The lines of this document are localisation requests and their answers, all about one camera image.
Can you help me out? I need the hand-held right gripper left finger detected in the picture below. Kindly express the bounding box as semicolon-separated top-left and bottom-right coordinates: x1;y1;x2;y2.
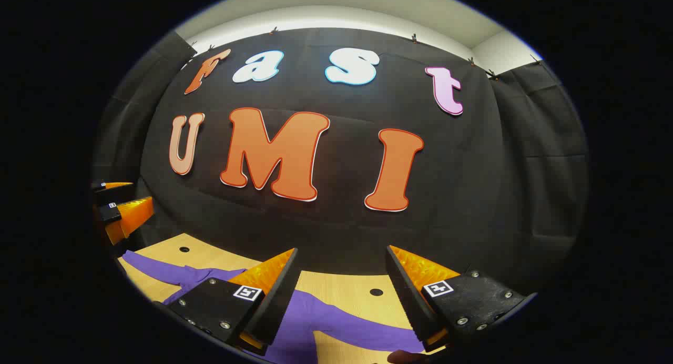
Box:
167;247;303;357

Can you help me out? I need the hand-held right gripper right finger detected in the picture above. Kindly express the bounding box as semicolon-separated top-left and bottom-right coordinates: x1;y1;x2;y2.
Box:
385;245;538;353

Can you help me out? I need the purple shirt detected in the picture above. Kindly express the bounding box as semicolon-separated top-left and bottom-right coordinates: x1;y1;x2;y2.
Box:
122;250;426;364

